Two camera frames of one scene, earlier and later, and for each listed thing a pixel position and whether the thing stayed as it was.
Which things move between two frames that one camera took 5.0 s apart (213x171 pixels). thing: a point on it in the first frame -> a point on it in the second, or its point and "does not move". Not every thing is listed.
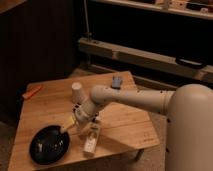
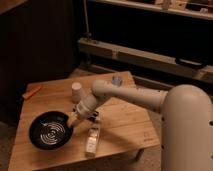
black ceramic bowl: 48,144 -> 50,130
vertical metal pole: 89,34 does not move
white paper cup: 76,92 does not move
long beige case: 145,58 does not move
